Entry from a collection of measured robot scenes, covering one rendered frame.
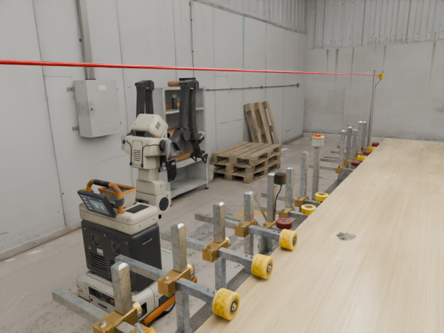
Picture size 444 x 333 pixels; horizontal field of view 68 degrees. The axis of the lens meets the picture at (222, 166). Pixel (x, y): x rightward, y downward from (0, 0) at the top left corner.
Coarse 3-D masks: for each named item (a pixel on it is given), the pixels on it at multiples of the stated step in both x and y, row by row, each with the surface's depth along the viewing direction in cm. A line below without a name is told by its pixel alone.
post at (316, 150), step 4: (316, 148) 233; (316, 152) 233; (316, 156) 234; (316, 160) 235; (316, 164) 235; (316, 168) 236; (316, 172) 237; (316, 176) 237; (316, 180) 238; (316, 184) 239; (312, 188) 241; (316, 188) 239; (312, 192) 242; (316, 192) 240; (312, 196) 242; (316, 200) 242
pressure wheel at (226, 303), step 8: (224, 288) 104; (216, 296) 100; (224, 296) 100; (232, 296) 99; (216, 304) 99; (224, 304) 98; (232, 304) 100; (216, 312) 100; (224, 312) 98; (232, 312) 101
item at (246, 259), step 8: (168, 232) 147; (168, 240) 145; (192, 240) 139; (192, 248) 138; (200, 248) 136; (224, 248) 132; (224, 256) 129; (232, 256) 127; (240, 256) 125; (248, 256) 125; (248, 264) 123
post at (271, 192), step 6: (270, 174) 172; (270, 180) 172; (270, 186) 173; (270, 192) 174; (270, 198) 174; (270, 204) 175; (270, 210) 176; (270, 216) 177; (270, 240) 180; (270, 246) 181
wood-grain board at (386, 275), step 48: (384, 144) 367; (432, 144) 361; (336, 192) 213; (384, 192) 211; (432, 192) 209; (336, 240) 149; (384, 240) 148; (432, 240) 147; (240, 288) 116; (288, 288) 116; (336, 288) 115; (384, 288) 114; (432, 288) 114
